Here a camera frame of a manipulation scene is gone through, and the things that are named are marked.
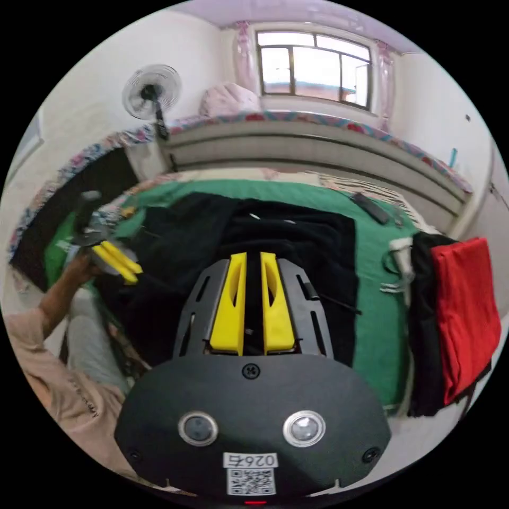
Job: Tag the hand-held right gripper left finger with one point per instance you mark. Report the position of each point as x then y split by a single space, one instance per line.
228 318

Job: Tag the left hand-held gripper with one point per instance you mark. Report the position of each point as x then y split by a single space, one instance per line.
89 238

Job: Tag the wall fan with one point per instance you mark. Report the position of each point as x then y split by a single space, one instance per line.
150 93

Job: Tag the person's body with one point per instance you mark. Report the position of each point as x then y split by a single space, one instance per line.
79 374

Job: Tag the pile of clothes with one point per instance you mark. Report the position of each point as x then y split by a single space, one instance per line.
465 310

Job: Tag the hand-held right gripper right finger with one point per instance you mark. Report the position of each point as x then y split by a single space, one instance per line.
278 322

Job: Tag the black hoodie jacket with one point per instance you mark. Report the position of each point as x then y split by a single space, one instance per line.
191 254

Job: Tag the bed with green sheet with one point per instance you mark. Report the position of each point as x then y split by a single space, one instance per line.
375 270

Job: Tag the black remote control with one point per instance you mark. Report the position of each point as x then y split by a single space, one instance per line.
370 207

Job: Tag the person's left forearm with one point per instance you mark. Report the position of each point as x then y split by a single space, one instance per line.
59 296

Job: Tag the window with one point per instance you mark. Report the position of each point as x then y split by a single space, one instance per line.
314 67

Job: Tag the pink curtain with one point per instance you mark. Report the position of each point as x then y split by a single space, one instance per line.
385 83
245 55

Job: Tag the person's left hand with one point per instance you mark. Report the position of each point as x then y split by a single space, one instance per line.
79 270

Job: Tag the raised platform with floral sheet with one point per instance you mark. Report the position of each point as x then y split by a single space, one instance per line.
310 147

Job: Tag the pink rolled blanket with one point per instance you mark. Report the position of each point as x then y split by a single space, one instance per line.
228 100

